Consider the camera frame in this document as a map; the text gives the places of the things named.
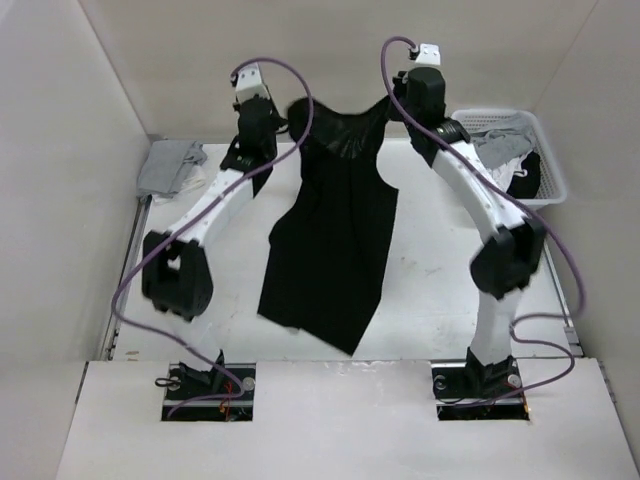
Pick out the black tank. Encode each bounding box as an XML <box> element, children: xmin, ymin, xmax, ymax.
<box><xmin>507</xmin><ymin>151</ymin><xmax>541</xmax><ymax>199</ymax></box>
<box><xmin>258</xmin><ymin>98</ymin><xmax>398</xmax><ymax>355</ymax></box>

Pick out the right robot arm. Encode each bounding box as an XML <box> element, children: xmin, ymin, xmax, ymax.
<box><xmin>392</xmin><ymin>67</ymin><xmax>546</xmax><ymax>400</ymax></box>

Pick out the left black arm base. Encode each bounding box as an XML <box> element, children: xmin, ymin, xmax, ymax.
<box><xmin>154</xmin><ymin>362</ymin><xmax>257</xmax><ymax>422</ymax></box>

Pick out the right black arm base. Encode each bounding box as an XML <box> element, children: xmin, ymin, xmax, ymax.
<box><xmin>431</xmin><ymin>361</ymin><xmax>529</xmax><ymax>421</ymax></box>

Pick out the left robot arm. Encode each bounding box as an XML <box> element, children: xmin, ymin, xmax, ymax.
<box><xmin>141</xmin><ymin>95</ymin><xmax>286</xmax><ymax>325</ymax></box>

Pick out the folded white tank top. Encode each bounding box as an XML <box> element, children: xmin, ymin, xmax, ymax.
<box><xmin>151</xmin><ymin>165</ymin><xmax>207</xmax><ymax>205</ymax></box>

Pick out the folded grey tank top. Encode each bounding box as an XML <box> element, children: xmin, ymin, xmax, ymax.
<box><xmin>136</xmin><ymin>139</ymin><xmax>208</xmax><ymax>198</ymax></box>

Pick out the grey tank top in basket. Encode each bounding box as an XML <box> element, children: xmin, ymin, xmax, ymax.
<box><xmin>470</xmin><ymin>113</ymin><xmax>535</xmax><ymax>169</ymax></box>

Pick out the white tank top in basket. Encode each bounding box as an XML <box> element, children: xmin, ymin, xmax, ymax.
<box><xmin>489</xmin><ymin>156</ymin><xmax>528</xmax><ymax>191</ymax></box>

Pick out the black tank top in basket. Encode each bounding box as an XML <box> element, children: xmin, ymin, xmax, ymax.
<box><xmin>507</xmin><ymin>151</ymin><xmax>541</xmax><ymax>199</ymax></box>

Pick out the white plastic laundry basket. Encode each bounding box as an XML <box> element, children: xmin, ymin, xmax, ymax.
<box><xmin>452</xmin><ymin>108</ymin><xmax>567</xmax><ymax>210</ymax></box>

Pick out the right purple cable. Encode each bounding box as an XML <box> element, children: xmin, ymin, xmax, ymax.
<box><xmin>380</xmin><ymin>35</ymin><xmax>587</xmax><ymax>401</ymax></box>

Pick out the purple cable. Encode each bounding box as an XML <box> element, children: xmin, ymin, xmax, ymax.
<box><xmin>380</xmin><ymin>35</ymin><xmax>587</xmax><ymax>401</ymax></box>
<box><xmin>110</xmin><ymin>58</ymin><xmax>315</xmax><ymax>419</ymax></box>

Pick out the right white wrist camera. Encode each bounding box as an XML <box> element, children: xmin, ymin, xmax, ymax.
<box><xmin>408</xmin><ymin>43</ymin><xmax>441</xmax><ymax>67</ymax></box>

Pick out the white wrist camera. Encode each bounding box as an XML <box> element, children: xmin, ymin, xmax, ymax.
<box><xmin>408</xmin><ymin>43</ymin><xmax>441</xmax><ymax>67</ymax></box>
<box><xmin>231</xmin><ymin>63</ymin><xmax>271</xmax><ymax>104</ymax></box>

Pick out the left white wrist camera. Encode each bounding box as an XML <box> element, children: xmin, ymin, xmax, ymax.
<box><xmin>231</xmin><ymin>63</ymin><xmax>271</xmax><ymax>104</ymax></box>

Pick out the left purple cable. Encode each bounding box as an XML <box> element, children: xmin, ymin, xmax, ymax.
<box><xmin>110</xmin><ymin>58</ymin><xmax>315</xmax><ymax>419</ymax></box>

